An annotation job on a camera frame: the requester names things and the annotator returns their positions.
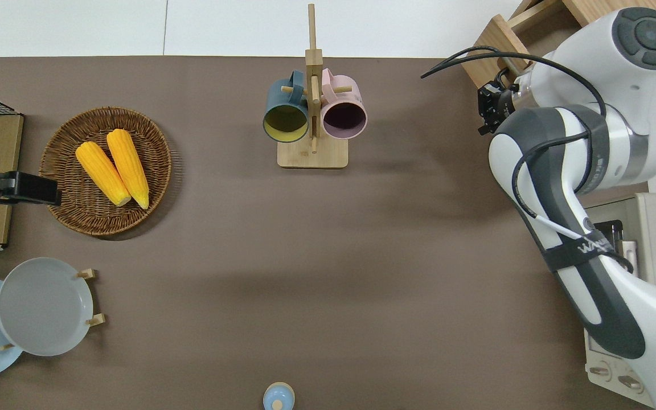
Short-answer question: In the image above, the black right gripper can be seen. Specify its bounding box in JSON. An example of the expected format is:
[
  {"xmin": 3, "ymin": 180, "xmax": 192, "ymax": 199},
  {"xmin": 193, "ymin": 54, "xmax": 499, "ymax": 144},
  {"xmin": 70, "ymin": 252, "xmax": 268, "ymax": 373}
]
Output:
[{"xmin": 477, "ymin": 80, "xmax": 519, "ymax": 136}]

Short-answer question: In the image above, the light wooden drawer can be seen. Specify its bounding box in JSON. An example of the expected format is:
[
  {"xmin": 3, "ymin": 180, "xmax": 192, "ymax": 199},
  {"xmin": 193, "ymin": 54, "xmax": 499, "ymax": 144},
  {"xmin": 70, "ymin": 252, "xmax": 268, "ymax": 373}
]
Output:
[{"xmin": 461, "ymin": 0, "xmax": 582, "ymax": 91}]

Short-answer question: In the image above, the brown wicker basket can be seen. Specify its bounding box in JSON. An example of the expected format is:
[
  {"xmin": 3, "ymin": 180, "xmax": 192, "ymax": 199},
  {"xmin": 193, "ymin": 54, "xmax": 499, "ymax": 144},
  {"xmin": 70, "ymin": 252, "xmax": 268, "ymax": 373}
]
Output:
[{"xmin": 39, "ymin": 106, "xmax": 173, "ymax": 237}]

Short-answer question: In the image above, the yellow corn cob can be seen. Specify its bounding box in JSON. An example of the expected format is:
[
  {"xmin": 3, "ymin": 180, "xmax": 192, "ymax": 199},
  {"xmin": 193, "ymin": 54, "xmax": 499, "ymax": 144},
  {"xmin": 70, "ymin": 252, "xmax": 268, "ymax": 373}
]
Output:
[
  {"xmin": 75, "ymin": 141, "xmax": 133, "ymax": 208},
  {"xmin": 106, "ymin": 129, "xmax": 151, "ymax": 211}
]

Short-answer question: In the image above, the wooden plate rack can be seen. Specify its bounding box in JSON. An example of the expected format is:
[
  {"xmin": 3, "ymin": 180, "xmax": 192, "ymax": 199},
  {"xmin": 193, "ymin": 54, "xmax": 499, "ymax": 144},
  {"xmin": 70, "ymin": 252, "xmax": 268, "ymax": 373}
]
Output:
[{"xmin": 0, "ymin": 268, "xmax": 106, "ymax": 352}]

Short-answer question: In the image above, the grey plate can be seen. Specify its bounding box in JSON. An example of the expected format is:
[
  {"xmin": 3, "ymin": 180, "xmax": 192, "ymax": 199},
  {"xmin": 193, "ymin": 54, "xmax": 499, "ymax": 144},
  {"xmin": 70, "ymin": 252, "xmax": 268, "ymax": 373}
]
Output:
[{"xmin": 0, "ymin": 257, "xmax": 95, "ymax": 358}]

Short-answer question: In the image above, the pink mug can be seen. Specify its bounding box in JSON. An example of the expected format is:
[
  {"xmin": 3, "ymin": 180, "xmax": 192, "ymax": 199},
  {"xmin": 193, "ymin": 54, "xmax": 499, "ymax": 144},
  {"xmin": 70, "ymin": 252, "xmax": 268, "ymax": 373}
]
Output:
[{"xmin": 319, "ymin": 68, "xmax": 368, "ymax": 141}]

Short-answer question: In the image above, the wooden mug rack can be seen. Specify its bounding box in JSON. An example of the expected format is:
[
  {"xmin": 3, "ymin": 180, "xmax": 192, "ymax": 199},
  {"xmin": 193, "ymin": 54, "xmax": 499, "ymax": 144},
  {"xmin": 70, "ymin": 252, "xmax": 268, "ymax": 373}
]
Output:
[{"xmin": 276, "ymin": 3, "xmax": 352, "ymax": 170}]

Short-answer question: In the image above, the brown table mat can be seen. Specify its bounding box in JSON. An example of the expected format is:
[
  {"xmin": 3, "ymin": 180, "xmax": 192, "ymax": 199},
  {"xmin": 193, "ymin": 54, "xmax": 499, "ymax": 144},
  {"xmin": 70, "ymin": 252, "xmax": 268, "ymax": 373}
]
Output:
[{"xmin": 0, "ymin": 56, "xmax": 654, "ymax": 410}]

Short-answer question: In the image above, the dark teal mug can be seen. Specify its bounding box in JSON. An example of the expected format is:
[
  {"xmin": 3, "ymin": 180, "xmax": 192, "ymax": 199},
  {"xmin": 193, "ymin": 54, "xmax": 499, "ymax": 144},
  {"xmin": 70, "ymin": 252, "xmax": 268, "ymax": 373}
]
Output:
[{"xmin": 263, "ymin": 69, "xmax": 311, "ymax": 144}]

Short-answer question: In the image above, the light blue round button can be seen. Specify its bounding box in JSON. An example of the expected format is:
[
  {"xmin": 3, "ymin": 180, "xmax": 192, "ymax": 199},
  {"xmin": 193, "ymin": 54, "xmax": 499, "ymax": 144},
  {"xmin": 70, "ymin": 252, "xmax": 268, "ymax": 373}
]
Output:
[{"xmin": 263, "ymin": 382, "xmax": 296, "ymax": 410}]

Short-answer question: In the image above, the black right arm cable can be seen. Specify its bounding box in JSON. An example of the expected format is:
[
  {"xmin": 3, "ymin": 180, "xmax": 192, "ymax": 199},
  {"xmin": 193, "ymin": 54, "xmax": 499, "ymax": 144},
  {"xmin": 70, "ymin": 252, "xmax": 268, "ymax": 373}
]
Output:
[{"xmin": 420, "ymin": 46, "xmax": 637, "ymax": 274}]

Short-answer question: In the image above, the black velcro cable strap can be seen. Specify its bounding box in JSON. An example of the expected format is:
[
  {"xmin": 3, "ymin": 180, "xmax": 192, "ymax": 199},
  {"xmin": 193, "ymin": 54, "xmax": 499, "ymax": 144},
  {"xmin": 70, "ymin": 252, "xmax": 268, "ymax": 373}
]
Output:
[{"xmin": 544, "ymin": 231, "xmax": 620, "ymax": 273}]

